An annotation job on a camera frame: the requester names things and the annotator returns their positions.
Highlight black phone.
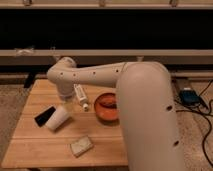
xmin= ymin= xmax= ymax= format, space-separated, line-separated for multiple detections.
xmin=34 ymin=106 xmax=55 ymax=127

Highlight beige sponge block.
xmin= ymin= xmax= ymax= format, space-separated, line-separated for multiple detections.
xmin=70 ymin=136 xmax=93 ymax=157

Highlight black cable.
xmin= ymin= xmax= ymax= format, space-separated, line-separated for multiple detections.
xmin=173 ymin=79 xmax=213 ymax=168

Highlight blue power adapter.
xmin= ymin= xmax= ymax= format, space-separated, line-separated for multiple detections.
xmin=179 ymin=89 xmax=200 ymax=106

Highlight white tube bottle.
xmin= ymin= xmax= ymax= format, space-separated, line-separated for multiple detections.
xmin=74 ymin=84 xmax=89 ymax=111

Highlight orange bowl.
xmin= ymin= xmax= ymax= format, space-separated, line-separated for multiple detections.
xmin=94 ymin=93 xmax=118 ymax=122

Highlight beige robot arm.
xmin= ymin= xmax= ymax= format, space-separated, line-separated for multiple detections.
xmin=47 ymin=57 xmax=186 ymax=171

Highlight wooden shelf rail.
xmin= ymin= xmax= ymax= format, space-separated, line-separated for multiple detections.
xmin=0 ymin=49 xmax=213 ymax=66

